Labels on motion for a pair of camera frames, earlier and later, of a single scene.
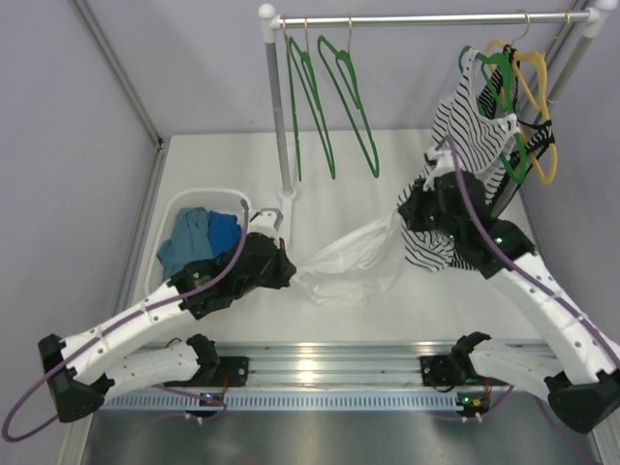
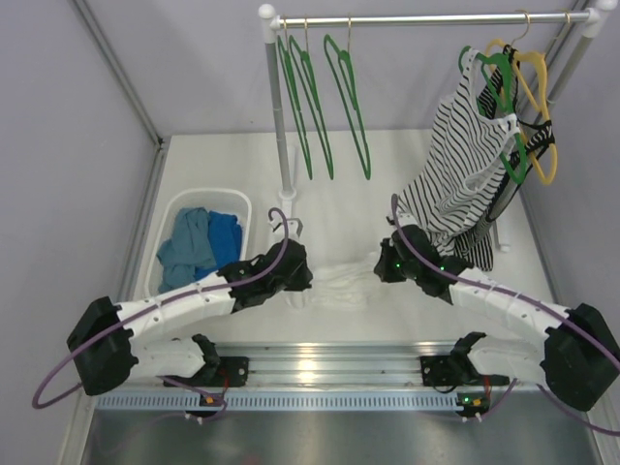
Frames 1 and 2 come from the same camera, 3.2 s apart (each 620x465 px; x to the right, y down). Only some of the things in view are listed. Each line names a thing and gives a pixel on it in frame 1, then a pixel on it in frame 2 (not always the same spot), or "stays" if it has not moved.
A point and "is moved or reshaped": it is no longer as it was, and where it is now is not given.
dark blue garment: [224, 232] stays
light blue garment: [190, 241] stays
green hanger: [345, 61] is moved or reshaped
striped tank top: [468, 135] stays
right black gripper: [410, 209] → [384, 266]
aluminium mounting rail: [332, 377] stays
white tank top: [358, 268] is moved or reshaped
